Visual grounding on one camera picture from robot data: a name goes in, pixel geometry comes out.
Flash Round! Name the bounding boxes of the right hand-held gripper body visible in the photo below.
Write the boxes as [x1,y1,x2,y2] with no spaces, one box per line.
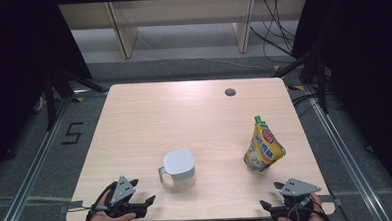
[268,176,324,221]

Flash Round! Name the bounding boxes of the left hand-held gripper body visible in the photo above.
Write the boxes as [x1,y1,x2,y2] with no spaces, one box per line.
[102,174,149,220]

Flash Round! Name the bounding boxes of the yellow snack pouch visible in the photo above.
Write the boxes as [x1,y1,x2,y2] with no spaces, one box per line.
[240,114,288,174]

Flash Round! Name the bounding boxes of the clear jar with white lid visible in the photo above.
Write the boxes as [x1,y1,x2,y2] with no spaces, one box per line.
[157,148,197,189]

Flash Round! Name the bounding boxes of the person's right hand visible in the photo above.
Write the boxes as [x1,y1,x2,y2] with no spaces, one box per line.
[276,191,327,221]

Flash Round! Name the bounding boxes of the black metal stand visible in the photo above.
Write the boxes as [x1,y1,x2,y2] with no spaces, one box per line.
[270,46,332,117]
[42,64,110,132]

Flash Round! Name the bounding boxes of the black curtain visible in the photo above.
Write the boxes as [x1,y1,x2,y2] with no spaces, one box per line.
[288,0,392,208]
[0,0,99,182]

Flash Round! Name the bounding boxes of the light wooden shelf unit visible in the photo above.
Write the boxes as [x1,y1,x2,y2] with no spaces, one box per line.
[58,0,312,62]

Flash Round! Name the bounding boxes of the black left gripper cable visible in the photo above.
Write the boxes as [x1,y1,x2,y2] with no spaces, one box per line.
[66,181,121,221]

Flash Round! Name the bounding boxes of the metal floor rail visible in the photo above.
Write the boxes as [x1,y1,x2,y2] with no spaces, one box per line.
[302,81,387,221]
[0,88,115,221]

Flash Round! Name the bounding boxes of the black floor cables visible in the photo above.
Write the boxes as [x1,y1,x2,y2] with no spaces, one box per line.
[290,92,319,118]

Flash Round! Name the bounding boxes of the bundle of black hanging cables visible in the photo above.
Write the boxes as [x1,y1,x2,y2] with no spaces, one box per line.
[248,0,299,66]

